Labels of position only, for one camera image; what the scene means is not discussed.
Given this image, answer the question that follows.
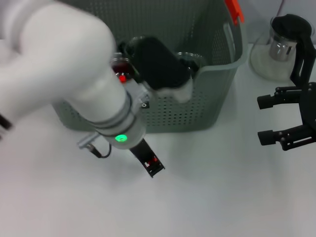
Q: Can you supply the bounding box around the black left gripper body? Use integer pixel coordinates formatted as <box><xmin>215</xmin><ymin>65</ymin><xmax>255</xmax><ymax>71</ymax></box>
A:
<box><xmin>129</xmin><ymin>138</ymin><xmax>158</xmax><ymax>170</ymax></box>

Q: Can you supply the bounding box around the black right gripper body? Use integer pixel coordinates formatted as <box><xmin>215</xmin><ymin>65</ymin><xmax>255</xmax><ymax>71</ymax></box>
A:
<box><xmin>298</xmin><ymin>82</ymin><xmax>316</xmax><ymax>131</ymax></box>

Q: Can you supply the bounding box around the grey perforated storage basket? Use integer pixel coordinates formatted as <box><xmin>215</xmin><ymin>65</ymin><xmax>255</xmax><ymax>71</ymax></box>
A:
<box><xmin>51</xmin><ymin>0</ymin><xmax>247</xmax><ymax>134</ymax></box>

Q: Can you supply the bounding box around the glass pitcher with black handle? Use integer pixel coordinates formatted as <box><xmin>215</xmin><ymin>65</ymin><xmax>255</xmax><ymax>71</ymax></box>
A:
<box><xmin>249</xmin><ymin>13</ymin><xmax>316</xmax><ymax>86</ymax></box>

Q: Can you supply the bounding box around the left gripper connector cable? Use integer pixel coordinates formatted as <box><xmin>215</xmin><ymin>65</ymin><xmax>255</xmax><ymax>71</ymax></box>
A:
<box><xmin>77</xmin><ymin>133</ymin><xmax>113</xmax><ymax>159</ymax></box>

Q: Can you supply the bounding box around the orange basket handle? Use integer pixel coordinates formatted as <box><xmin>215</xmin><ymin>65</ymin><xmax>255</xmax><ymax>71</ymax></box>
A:
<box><xmin>224</xmin><ymin>0</ymin><xmax>245</xmax><ymax>25</ymax></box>

